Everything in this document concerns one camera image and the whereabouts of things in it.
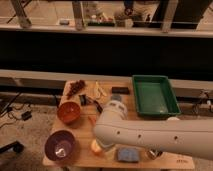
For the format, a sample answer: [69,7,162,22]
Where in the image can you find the red yellow apple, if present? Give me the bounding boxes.
[91,140,102,155]

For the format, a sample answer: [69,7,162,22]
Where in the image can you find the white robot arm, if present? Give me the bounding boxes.
[93,100,213,160]

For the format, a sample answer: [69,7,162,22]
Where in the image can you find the white paper cup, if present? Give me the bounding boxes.
[167,117,180,121]

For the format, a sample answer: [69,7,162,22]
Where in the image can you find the metal cup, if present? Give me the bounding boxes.
[148,150,162,160]

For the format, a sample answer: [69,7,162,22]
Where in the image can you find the black rectangular block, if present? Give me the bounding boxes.
[112,87,130,94]

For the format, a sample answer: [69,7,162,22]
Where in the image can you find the peeled banana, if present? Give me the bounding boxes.
[93,81,107,99]

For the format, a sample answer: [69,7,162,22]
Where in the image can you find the small blue scrubber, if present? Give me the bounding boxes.
[111,94,122,101]

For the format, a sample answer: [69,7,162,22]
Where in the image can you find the small black clip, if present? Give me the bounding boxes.
[79,94,87,106]

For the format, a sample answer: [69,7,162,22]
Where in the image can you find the bunch of red grapes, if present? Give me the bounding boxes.
[67,80,86,98]

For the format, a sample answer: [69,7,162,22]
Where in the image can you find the orange carrot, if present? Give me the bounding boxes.
[88,116,96,126]

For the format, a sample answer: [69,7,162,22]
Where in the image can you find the orange bowl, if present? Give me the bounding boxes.
[57,102,81,124]

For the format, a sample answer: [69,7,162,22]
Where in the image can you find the green plastic tray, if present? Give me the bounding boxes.
[132,75,181,117]

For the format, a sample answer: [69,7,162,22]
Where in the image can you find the blue sponge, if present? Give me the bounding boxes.
[117,148,140,163]

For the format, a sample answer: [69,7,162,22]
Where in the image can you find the purple bowl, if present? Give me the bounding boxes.
[44,130,76,161]

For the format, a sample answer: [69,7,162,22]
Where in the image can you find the black power adapter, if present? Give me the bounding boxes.
[21,111,32,121]

